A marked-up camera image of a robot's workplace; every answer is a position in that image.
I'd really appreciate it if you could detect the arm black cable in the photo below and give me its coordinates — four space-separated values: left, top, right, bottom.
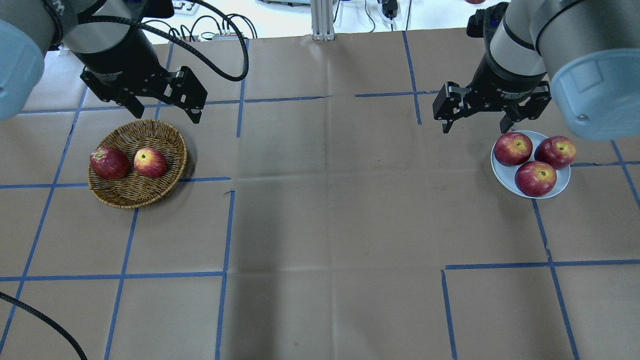
0 291 89 360
75 0 250 83

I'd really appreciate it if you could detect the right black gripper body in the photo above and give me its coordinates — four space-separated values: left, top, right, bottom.
465 52 548 113

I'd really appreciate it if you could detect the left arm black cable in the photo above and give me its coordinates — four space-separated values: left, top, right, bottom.
75 0 250 83

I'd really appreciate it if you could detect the red apple plate back left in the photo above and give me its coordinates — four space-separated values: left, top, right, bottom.
493 131 534 167

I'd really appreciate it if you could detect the dark red apple in basket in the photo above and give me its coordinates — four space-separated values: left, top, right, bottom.
90 146 131 180

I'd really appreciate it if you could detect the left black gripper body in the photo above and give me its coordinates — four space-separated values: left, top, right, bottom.
80 23 170 101

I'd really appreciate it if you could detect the aluminium frame post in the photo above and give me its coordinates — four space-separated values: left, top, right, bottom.
310 0 336 41

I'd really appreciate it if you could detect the red apple plate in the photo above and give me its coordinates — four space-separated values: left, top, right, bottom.
514 161 557 198
534 136 578 170
493 131 534 167

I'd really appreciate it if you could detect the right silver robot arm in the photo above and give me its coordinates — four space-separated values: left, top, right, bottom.
432 0 640 141

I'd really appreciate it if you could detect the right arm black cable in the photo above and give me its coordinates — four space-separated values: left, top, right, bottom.
0 291 89 360

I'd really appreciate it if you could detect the woven wicker basket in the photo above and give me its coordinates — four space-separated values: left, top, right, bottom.
87 119 188 209

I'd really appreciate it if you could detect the red apple plate front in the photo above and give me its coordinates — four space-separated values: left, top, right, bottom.
514 161 557 198

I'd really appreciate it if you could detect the red apple plate back right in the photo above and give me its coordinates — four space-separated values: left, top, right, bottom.
534 136 578 170

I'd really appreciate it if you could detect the red yellow apple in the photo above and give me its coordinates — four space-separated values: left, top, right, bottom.
134 146 169 178

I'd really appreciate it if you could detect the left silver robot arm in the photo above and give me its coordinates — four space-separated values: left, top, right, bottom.
0 0 208 124

